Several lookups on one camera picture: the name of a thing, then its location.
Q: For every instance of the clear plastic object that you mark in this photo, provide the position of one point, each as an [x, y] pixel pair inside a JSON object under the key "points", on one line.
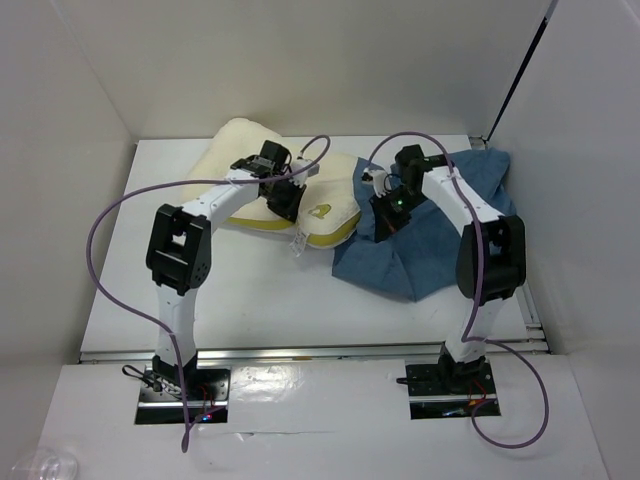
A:
{"points": [[45, 463]]}

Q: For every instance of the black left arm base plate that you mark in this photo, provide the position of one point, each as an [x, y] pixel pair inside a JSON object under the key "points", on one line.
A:
{"points": [[160, 403]]}

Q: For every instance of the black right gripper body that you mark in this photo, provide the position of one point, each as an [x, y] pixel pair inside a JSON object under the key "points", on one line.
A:
{"points": [[401, 195]]}

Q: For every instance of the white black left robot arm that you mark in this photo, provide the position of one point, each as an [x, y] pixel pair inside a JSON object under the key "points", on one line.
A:
{"points": [[179, 253]]}

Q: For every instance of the white pillow care label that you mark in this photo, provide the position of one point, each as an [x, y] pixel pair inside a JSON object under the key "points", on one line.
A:
{"points": [[299, 242]]}

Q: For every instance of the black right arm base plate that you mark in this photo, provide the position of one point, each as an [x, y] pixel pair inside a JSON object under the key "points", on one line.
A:
{"points": [[430, 398]]}

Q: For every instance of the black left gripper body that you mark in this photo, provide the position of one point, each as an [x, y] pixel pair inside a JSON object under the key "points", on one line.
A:
{"points": [[282, 195]]}

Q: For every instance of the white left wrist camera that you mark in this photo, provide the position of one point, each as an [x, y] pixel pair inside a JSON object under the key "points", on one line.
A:
{"points": [[307, 167]]}

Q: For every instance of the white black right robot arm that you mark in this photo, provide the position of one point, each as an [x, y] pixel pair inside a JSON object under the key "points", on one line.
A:
{"points": [[491, 259]]}

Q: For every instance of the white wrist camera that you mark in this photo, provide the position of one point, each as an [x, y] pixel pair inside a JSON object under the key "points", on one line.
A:
{"points": [[379, 180], [307, 167]]}

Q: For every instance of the blue fabric pillowcase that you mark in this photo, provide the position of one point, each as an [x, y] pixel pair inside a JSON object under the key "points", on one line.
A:
{"points": [[419, 260]]}

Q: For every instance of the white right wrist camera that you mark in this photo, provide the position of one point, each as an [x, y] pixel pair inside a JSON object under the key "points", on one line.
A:
{"points": [[379, 180]]}

